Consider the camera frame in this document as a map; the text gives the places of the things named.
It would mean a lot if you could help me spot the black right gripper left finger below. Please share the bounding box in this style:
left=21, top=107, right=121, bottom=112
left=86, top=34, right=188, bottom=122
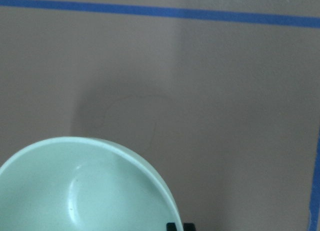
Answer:
left=166, top=222, right=177, bottom=231

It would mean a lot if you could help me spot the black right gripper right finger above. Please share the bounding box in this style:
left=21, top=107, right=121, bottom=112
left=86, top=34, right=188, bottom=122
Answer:
left=183, top=223, right=196, bottom=231

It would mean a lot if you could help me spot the green bowl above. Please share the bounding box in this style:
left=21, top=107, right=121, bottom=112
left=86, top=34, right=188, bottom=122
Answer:
left=0, top=137, right=183, bottom=231

